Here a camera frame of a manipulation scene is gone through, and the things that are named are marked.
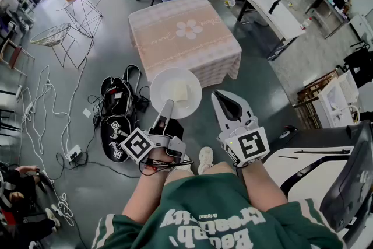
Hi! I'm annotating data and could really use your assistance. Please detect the black bag with straps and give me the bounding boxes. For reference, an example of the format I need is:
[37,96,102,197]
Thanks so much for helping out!
[92,64,151,126]

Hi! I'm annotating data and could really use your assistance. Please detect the round wire side table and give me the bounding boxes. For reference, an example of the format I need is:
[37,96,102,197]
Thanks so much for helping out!
[56,0,104,39]

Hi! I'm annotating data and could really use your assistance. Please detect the white power strip with plugs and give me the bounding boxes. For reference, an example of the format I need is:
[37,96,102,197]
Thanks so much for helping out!
[66,144,83,162]

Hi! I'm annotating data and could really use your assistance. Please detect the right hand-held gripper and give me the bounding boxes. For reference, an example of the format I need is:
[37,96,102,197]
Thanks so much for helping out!
[211,89,270,169]

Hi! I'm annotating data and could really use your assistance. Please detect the person's green printed shirt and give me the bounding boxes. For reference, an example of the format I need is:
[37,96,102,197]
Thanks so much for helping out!
[91,173,348,249]

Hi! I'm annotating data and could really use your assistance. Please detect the white appliance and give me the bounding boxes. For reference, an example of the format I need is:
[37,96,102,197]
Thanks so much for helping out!
[312,69,361,129]

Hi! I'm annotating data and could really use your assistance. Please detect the white floor cable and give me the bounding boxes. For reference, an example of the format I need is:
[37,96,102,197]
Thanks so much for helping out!
[16,34,94,228]

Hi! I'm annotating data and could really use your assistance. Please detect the clear bottle with red cap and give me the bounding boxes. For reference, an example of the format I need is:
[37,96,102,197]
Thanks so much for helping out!
[300,16,314,31]

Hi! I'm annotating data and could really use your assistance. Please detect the black case with printed squares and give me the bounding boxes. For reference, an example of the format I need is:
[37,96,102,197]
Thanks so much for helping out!
[100,115,138,164]

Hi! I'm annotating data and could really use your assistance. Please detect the person's left forearm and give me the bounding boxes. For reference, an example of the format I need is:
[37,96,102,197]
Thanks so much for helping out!
[121,154,177,225]

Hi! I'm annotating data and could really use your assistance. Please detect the wooden rack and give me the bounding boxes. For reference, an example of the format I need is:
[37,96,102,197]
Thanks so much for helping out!
[292,68,341,129]

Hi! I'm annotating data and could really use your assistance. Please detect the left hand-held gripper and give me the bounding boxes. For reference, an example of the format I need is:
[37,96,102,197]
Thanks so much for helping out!
[121,99,187,166]

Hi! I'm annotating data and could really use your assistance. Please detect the wooden chair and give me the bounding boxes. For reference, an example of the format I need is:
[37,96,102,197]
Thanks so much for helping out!
[0,37,36,77]

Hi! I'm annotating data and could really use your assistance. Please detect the table with pink floral cloth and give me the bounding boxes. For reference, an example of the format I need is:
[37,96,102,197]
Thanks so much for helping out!
[128,0,243,89]

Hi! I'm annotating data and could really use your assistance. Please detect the black wrist strap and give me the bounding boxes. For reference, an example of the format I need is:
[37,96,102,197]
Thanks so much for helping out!
[138,156,195,177]

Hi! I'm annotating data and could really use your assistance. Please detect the black handle tool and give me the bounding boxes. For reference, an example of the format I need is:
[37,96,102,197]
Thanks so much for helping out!
[268,0,282,15]

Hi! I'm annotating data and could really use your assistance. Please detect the person's right forearm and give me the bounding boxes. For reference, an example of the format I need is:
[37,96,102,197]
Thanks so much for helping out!
[241,159,289,213]

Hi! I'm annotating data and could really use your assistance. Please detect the person's bare legs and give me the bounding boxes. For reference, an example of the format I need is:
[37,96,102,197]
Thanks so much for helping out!
[164,161,237,186]

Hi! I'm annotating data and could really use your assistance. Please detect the person's white shoe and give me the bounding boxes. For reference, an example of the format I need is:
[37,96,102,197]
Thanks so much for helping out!
[198,146,215,176]
[174,154,194,176]

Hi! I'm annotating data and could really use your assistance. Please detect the white plate of food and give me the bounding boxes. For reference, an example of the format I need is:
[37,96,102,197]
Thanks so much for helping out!
[149,66,203,120]

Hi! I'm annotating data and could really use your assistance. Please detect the black and white machine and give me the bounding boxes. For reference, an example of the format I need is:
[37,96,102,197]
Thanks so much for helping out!
[263,120,373,249]

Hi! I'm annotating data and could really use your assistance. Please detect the wire basket table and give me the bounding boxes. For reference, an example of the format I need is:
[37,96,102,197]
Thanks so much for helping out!
[29,23,94,70]

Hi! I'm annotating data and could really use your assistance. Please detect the grey desk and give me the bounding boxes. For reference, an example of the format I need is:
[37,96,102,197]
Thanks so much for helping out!
[304,0,351,40]

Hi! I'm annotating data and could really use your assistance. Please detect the white folding table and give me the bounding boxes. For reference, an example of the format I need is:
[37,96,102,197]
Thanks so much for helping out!
[237,0,307,61]

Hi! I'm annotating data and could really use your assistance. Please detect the pale food block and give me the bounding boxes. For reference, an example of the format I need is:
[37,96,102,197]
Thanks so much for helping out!
[171,80,191,103]

